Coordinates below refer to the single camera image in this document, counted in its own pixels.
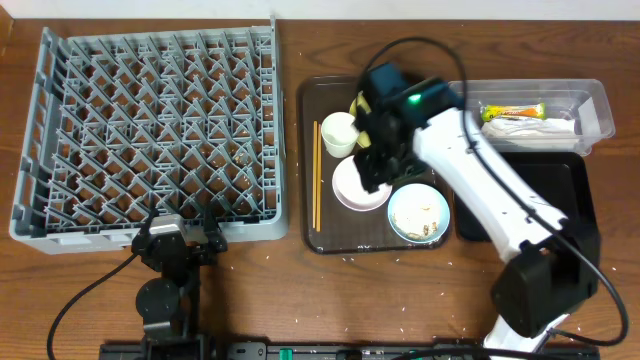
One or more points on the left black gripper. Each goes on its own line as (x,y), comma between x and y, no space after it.
(192,248)

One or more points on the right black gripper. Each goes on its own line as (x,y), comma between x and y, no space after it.
(373,177)

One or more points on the yellow round plate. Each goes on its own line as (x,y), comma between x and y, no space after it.
(360,103)

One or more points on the light blue bowl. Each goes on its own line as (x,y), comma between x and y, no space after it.
(419,214)

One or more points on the white paper cup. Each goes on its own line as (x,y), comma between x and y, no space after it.
(339,134)

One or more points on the white napkin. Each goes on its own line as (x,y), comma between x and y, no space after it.
(528,127)

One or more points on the yellow green snack wrapper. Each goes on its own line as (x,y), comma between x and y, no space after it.
(537,111)

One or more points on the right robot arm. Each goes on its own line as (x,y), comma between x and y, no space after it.
(550,260)

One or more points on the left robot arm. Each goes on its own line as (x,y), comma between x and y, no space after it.
(169,304)

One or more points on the dark brown serving tray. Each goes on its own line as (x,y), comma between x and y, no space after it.
(343,231)

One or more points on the left wooden chopstick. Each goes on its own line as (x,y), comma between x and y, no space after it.
(314,167)

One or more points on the grey plastic dish rack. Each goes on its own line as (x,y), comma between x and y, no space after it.
(186,123)

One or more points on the clear plastic bin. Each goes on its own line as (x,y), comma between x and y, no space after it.
(581,104)

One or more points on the black rectangular tray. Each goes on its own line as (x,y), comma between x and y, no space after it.
(561,179)

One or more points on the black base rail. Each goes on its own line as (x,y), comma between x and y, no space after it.
(262,351)

